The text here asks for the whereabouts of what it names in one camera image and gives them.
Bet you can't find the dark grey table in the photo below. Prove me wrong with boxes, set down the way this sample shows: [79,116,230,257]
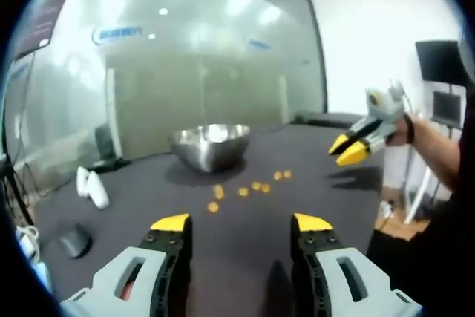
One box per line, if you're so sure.
[33,111,387,317]

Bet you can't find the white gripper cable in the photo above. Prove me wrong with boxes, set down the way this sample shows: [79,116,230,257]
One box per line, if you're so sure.
[399,85,413,114]

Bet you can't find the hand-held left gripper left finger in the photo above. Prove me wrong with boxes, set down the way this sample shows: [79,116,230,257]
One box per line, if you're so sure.
[61,212,194,317]

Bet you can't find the white bottle on table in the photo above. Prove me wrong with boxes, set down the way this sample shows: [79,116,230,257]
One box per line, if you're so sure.
[87,171,111,209]

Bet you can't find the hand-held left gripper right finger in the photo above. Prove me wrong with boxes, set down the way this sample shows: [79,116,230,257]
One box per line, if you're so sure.
[290,212,423,317]

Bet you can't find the white power strip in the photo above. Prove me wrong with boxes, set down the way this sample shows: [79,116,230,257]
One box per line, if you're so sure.
[14,225,41,259]

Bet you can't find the person's black clothing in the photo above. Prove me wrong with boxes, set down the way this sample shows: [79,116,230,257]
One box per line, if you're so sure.
[365,36,475,298]

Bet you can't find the small grey screen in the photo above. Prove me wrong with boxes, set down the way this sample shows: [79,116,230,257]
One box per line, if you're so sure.
[433,90,462,123]

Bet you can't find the stainless steel bowl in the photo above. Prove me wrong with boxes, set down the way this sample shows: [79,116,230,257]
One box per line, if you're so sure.
[168,123,252,174]

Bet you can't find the white stand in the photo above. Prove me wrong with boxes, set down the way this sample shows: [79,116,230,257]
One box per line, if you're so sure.
[403,123,463,226]

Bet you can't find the black monitor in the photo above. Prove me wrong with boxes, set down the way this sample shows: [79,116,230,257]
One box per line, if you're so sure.
[415,39,471,82]

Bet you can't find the white controller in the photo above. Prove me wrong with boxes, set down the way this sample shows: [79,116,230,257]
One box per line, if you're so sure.
[76,166,92,197]

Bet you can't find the person's right hand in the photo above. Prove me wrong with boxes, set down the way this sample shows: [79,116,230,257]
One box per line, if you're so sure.
[385,108,428,147]

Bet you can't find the orange QQ candies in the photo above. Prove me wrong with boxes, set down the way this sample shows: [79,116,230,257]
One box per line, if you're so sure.
[206,169,293,214]

